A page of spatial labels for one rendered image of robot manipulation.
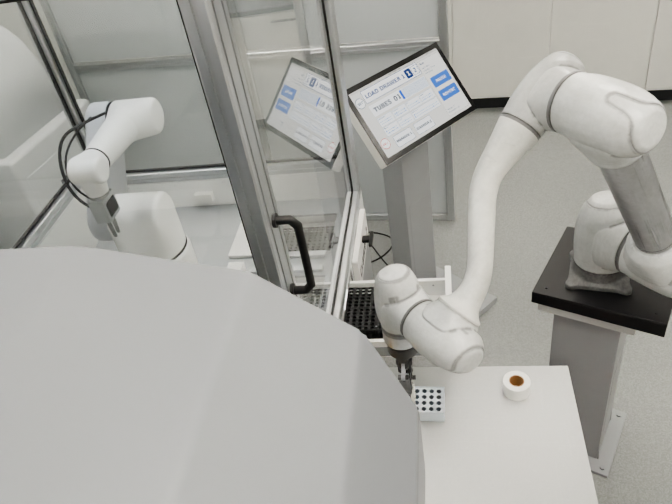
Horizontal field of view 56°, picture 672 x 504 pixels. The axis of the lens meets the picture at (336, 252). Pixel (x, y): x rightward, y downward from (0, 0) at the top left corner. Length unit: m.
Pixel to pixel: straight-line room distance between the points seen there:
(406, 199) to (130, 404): 2.16
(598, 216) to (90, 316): 1.49
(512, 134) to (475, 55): 3.13
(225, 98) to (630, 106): 0.75
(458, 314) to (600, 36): 3.42
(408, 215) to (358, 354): 2.02
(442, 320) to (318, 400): 0.71
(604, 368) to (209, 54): 1.66
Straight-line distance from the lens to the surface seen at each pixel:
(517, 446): 1.68
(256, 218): 1.05
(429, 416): 1.70
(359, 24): 3.15
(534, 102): 1.41
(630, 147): 1.32
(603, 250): 1.90
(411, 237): 2.76
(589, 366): 2.21
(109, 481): 0.53
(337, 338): 0.68
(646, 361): 2.94
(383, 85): 2.42
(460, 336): 1.28
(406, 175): 2.58
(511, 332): 2.97
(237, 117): 0.96
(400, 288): 1.35
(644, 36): 4.60
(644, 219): 1.62
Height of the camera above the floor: 2.15
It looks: 38 degrees down
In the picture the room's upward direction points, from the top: 11 degrees counter-clockwise
